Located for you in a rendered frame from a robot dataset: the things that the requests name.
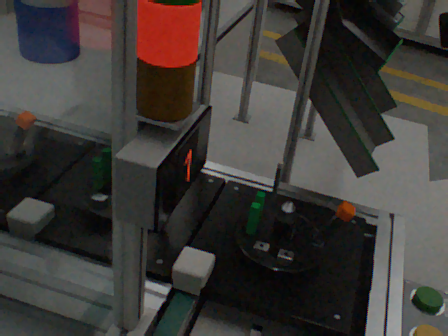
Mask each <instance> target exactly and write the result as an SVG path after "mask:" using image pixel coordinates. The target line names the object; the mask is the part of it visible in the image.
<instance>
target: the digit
mask: <svg viewBox="0 0 448 336"><path fill-rule="evenodd" d="M199 128H200V127H199ZM199 128H198V130H196V131H195V134H194V135H193V136H191V138H190V140H189V141H188V142H187V143H186V144H185V145H184V147H183V148H182V149H181V151H180V152H179V159H178V181H177V192H176V203H175V205H176V204H177V203H178V200H179V199H180V198H181V197H182V195H183V194H184V192H185V190H186V189H187V188H188V187H189V186H190V183H191V182H192V181H193V179H194V178H195V162H196V153H197V145H198V136H199Z"/></svg>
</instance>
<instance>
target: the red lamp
mask: <svg viewBox="0 0 448 336"><path fill-rule="evenodd" d="M201 3H202V2H199V3H197V4H195V5H190V6H168V5H162V4H159V3H155V2H150V1H148V0H138V44H137V54H138V57H139V58H140V59H142V60H144V61H146V62H148V63H149V64H153V65H155V66H166V67H178V66H187V65H190V64H191V63H193V62H194V61H196V58H197V51H198V42H199V31H200V22H201Z"/></svg>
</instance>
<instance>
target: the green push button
mask: <svg viewBox="0 0 448 336"><path fill-rule="evenodd" d="M413 298H414V301H415V304H416V305H417V306H418V307H419V308H421V309H423V310H425V311H427V312H429V313H437V312H438V311H439V310H440V309H442V307H443V305H444V299H443V298H442V296H441V295H440V293H439V292H438V291H436V290H435V289H433V288H432V287H429V286H420V287H418V288H417V289H416V292H415V293H414V297H413Z"/></svg>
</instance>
